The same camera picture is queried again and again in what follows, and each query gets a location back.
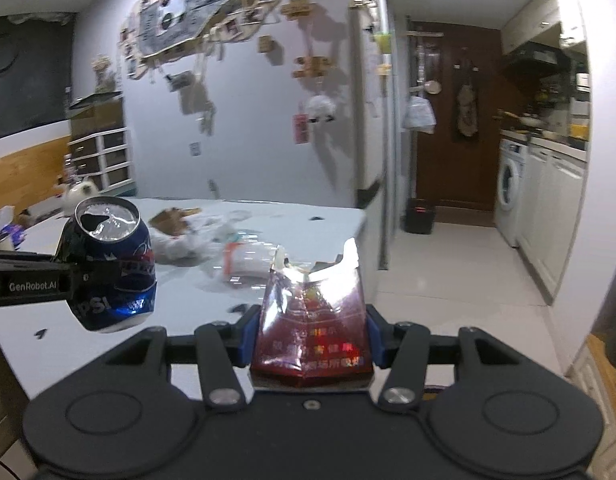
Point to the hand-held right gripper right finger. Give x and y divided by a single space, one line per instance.
377 335

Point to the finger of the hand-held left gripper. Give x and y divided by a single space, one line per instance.
113 269

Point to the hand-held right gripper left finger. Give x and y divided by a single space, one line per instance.
250 335

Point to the blue soda can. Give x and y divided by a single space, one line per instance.
118 305

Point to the red snack wrapper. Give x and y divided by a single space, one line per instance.
313 330

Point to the clear zip bag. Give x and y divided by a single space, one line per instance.
248 262

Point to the brown cardboard scrap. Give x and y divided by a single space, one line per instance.
170 220

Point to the white plastic bag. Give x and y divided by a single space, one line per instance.
419 116
188 245

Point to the white teapot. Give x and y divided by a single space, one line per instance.
80 197

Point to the white drawer cabinet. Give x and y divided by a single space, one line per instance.
105 160

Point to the black floor heater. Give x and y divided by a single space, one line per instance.
420 216

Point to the brown wooden door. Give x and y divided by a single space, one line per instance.
443 170

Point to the dried flower bunch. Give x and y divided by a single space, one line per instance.
104 72

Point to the white washing machine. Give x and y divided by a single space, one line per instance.
510 190

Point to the pink hanging tag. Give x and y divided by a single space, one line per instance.
300 129

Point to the white kitchen cabinet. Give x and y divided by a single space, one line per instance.
553 215

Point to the hanging white plastic bag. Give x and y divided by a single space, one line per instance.
419 116

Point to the silver refrigerator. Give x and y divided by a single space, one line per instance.
368 110

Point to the wooden bench top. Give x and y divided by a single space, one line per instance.
605 375

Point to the white plush sheep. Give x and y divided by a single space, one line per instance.
320 108

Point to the hanging apron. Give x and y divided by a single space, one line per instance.
468 110

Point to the frying pan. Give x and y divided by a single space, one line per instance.
528 121

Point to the black range hood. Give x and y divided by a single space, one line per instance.
535 60

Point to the dark wall blackboard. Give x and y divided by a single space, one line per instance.
28 75

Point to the panda wall cloth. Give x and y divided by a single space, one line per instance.
188 15

